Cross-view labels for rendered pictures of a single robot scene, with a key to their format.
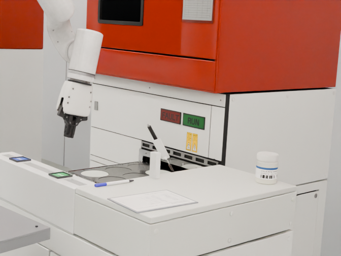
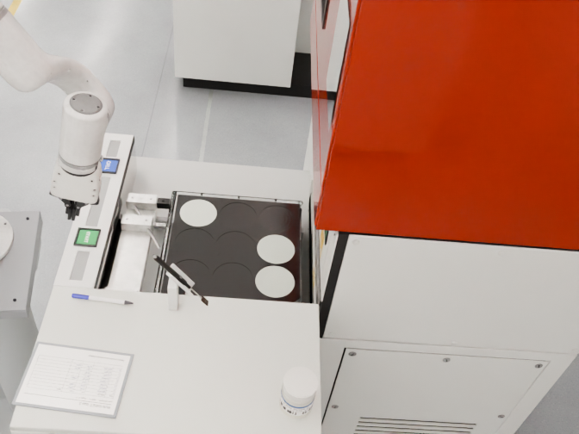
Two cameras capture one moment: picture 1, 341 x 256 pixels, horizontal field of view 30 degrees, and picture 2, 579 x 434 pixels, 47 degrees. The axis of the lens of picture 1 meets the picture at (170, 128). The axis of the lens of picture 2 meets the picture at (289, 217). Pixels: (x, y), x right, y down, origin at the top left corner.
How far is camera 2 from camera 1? 1.77 m
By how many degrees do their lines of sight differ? 49
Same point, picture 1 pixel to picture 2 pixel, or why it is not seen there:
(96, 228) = not seen: hidden behind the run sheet
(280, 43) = (501, 182)
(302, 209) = (499, 372)
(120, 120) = not seen: hidden behind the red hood
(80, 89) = (71, 176)
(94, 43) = (76, 131)
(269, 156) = (289, 393)
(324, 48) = not seen: outside the picture
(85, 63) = (67, 151)
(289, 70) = (518, 220)
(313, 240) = (516, 401)
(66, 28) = (71, 79)
